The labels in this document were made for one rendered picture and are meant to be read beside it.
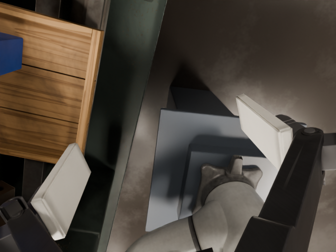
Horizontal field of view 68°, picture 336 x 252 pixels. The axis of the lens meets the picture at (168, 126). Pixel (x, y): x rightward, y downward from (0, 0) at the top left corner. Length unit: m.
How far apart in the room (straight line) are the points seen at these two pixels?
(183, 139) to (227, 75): 0.83
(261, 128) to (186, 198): 0.63
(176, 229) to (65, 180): 0.48
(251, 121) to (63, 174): 0.13
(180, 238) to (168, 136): 0.27
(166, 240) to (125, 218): 1.28
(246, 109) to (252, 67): 1.36
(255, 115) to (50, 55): 0.45
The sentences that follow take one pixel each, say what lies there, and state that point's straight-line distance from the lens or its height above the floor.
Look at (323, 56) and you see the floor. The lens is 1.73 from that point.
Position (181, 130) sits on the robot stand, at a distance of 0.71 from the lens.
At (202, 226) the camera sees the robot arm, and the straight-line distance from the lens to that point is 0.62.
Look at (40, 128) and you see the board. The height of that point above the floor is 0.88.
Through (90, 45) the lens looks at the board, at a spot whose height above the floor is 0.90.
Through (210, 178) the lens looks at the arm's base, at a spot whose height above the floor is 0.82.
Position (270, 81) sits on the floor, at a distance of 1.60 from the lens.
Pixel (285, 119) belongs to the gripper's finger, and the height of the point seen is 1.26.
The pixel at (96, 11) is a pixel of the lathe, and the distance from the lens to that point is 0.55.
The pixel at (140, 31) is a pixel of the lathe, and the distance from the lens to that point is 0.86.
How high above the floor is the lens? 1.40
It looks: 68 degrees down
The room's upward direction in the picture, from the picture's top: 169 degrees clockwise
